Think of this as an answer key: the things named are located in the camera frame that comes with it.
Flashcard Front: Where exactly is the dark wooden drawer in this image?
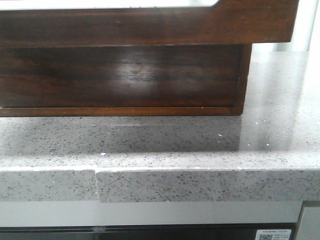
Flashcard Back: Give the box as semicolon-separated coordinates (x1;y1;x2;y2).
0;0;299;48

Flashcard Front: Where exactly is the dark wooden drawer cabinet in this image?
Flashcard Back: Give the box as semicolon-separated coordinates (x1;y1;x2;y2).
0;42;253;118

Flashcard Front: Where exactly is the white label sticker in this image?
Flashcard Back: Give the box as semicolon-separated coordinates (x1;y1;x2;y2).
255;229;292;240

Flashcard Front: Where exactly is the black appliance under counter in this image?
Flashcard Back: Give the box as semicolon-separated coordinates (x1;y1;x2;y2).
0;222;297;240

